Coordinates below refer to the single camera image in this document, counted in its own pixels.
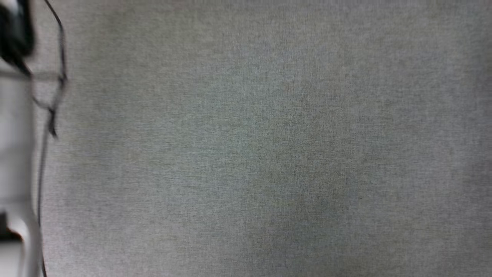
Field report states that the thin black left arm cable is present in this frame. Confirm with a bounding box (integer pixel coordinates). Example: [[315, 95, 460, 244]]
[[30, 0, 69, 277]]

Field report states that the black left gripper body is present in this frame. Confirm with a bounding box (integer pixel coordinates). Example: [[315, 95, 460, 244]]
[[0, 0, 36, 75]]

